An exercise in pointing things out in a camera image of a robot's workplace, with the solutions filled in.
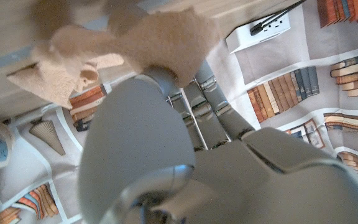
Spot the black power strip cable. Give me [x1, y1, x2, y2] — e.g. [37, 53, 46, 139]
[249, 0, 307, 36]

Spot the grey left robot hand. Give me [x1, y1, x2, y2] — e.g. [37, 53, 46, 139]
[78, 60, 358, 224]

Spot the printed bookshelf backdrop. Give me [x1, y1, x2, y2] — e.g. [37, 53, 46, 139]
[0, 0, 358, 224]

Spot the white power strip box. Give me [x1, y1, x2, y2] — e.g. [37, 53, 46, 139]
[225, 12, 291, 54]

